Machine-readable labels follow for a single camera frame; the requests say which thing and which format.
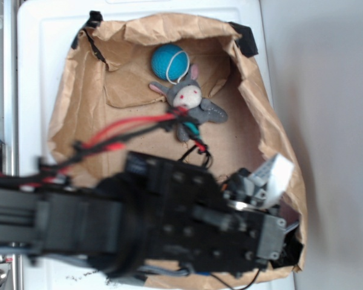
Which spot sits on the aluminium extrusion rail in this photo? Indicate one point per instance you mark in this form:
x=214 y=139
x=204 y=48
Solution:
x=9 y=85

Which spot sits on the grey plush bunny toy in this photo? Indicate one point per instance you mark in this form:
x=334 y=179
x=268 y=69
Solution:
x=187 y=94

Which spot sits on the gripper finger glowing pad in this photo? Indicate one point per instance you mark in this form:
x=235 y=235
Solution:
x=270 y=181

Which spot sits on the brown paper bag tray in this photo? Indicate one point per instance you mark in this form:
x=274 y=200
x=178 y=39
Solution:
x=104 y=90

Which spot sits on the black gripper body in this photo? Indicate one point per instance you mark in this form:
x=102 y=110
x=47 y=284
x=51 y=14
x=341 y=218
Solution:
x=208 y=226

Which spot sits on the teal ball with string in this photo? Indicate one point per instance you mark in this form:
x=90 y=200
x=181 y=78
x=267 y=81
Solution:
x=170 y=62

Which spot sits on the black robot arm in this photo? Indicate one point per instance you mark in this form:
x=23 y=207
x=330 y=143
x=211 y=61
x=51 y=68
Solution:
x=105 y=227

